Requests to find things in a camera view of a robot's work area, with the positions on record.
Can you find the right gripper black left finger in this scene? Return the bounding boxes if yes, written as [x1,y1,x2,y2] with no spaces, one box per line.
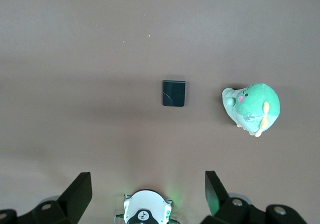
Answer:
[0,172,93,224]

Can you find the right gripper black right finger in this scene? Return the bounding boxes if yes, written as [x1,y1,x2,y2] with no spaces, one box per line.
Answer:
[199,170,309,224]

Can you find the black phone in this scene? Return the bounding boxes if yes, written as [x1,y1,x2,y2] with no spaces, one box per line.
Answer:
[162,80,186,107]

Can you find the green dinosaur plush toy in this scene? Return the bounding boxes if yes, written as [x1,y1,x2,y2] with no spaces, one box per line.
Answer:
[221,82,281,137]

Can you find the brown table cover cloth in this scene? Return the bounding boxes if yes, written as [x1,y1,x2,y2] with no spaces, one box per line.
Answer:
[0,0,320,224]

